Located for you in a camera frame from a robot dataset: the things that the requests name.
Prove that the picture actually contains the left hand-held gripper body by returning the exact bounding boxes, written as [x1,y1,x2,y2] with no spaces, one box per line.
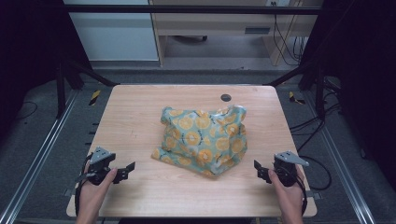
[83,146,119,187]

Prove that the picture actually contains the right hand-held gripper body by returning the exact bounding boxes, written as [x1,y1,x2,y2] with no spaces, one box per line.
[272,150,310,189]

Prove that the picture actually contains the green cloth with orange slices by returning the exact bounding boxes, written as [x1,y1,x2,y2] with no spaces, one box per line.
[150,105,249,179]

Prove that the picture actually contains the person's right hand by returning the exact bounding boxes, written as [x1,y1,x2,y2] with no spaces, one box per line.
[267,165,306,211]

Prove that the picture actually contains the person's left hand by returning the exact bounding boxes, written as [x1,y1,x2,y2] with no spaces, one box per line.
[77,167,119,209]

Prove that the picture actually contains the yellow and black tape marker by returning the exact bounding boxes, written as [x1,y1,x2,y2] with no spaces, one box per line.
[88,89,103,107]
[288,91,307,106]

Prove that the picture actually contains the black curtain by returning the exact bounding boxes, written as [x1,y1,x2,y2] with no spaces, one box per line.
[0,0,93,141]
[298,0,396,190]

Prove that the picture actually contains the white cabinet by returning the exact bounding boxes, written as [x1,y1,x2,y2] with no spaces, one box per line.
[63,0,160,63]

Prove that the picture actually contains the light wooden desk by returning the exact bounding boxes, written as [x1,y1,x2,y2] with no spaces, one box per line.
[148,0,322,67]

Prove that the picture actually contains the right hand-held gripper black cable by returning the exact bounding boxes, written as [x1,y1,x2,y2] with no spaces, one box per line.
[293,169,309,217]

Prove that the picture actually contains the hand-held gripper black cable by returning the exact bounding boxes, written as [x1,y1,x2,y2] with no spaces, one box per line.
[73,151,95,217]
[293,169,309,217]

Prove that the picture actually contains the left hand-held gripper black cable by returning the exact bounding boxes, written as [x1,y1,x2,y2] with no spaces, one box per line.
[73,151,95,217]

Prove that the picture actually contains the looped black floor cable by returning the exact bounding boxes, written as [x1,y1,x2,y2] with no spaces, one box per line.
[298,154,333,192]

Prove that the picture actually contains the bundle of black floor cables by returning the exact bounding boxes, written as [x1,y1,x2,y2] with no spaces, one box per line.
[289,77,343,153]

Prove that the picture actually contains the aluminium floor rail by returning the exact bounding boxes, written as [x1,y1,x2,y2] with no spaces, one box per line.
[0,89,80,224]
[303,90,378,224]

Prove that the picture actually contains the black metal frame stand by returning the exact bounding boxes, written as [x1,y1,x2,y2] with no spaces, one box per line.
[55,59,121,119]
[266,60,327,121]

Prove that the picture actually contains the thin black floor cable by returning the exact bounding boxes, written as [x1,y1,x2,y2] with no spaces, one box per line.
[16,100,39,121]

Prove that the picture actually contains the black hanging cables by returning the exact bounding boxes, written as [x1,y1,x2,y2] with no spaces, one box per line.
[272,13,308,67]

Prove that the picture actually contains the white wall socket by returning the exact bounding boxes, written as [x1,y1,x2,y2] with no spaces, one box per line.
[265,0,291,7]

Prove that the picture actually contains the black horizontal frame bar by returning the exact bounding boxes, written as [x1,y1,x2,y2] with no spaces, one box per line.
[62,4,323,16]

